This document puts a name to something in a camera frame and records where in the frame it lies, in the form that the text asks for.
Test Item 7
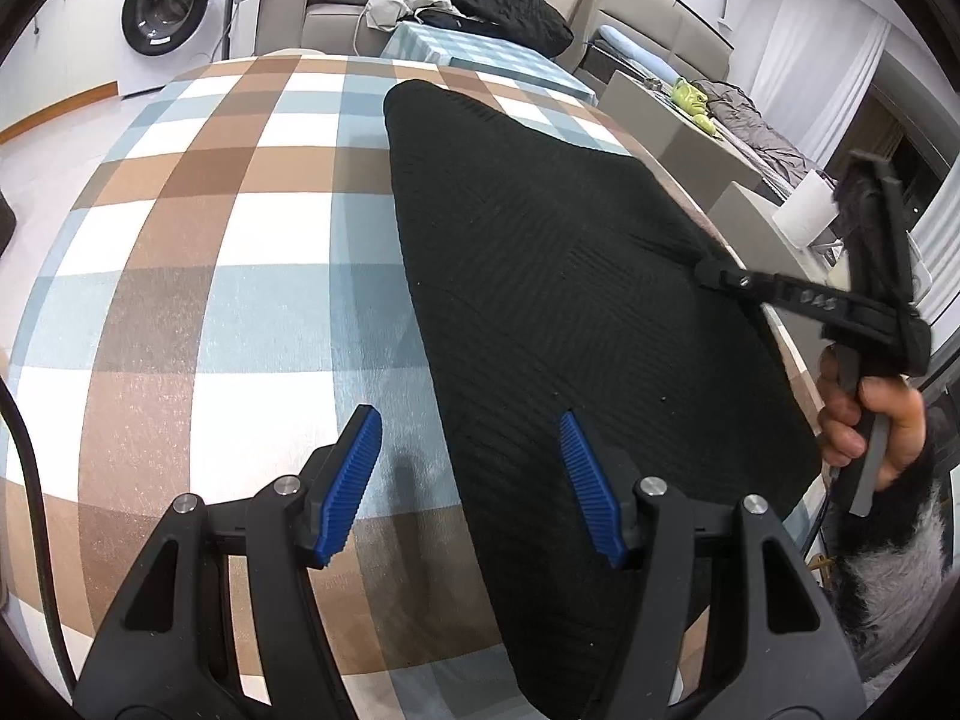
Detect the black knit sweater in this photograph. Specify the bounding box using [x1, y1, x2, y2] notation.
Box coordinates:
[384, 80, 820, 718]

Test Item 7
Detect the light grey clothes pile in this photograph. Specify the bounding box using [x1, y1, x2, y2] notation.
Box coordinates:
[364, 0, 459, 32]

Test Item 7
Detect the person right hand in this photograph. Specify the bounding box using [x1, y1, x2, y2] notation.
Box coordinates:
[815, 346, 928, 493]

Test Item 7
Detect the beige cabinet box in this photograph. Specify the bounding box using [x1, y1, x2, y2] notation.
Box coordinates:
[599, 71, 763, 211]

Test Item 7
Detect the brown blue checkered tablecloth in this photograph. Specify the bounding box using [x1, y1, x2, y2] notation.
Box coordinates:
[0, 50, 832, 720]

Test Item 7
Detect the grey crumpled blanket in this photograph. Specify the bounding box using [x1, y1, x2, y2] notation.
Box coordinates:
[695, 78, 835, 187]

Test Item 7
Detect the green toy figure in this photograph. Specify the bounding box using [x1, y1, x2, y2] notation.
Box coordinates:
[670, 76, 718, 137]

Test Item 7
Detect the light blue pillow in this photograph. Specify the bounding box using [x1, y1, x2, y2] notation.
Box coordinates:
[597, 25, 680, 86]

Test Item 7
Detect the teal checkered small table cloth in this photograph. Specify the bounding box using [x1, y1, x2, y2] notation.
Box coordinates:
[381, 21, 597, 104]

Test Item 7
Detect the grey sofa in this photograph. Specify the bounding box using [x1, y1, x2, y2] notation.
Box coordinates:
[254, 0, 732, 80]

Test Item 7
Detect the black padded jacket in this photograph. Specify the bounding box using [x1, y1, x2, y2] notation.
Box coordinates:
[418, 0, 574, 59]

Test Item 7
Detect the white front-load washing machine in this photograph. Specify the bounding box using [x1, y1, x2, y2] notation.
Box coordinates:
[116, 0, 233, 98]

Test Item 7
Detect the black cable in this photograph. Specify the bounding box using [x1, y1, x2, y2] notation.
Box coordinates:
[0, 377, 82, 691]

